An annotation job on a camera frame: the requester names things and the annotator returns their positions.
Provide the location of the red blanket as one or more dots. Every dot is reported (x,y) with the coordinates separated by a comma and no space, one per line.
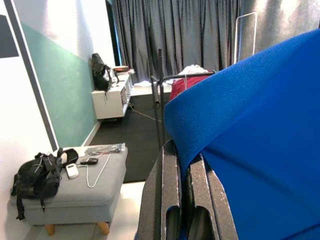
(185,86)

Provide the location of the white low cabinet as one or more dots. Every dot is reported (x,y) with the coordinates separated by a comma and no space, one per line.
(107,105)

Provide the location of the clear plastic packet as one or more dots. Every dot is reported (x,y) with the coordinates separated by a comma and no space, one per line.
(105,148)

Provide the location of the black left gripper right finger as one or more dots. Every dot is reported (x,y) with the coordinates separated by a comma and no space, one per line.
(207,207)

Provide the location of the black bag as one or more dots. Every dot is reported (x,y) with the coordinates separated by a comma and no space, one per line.
(100,75)

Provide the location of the blue garment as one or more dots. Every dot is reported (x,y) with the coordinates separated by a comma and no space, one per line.
(250,125)

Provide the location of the white bedding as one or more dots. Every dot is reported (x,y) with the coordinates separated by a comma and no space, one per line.
(193,68)

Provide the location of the black metal clothes rack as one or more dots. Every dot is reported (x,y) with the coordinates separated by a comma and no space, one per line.
(160,62)

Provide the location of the black backpack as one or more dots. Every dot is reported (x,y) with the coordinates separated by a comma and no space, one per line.
(37,180)

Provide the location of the grey ottoman wooden feet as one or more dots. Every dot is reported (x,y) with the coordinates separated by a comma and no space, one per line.
(87,190)

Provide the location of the white handheld device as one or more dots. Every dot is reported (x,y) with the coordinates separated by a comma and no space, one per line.
(72,171)

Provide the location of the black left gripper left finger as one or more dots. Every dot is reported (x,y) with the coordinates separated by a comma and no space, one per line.
(162,195)

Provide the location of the grey curtain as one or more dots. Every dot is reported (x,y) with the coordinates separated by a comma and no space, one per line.
(187,30)

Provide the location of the white metal rail frame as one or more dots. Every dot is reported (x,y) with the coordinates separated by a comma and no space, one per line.
(255,32)

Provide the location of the red flat object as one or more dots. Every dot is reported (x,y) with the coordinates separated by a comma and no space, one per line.
(120,68)

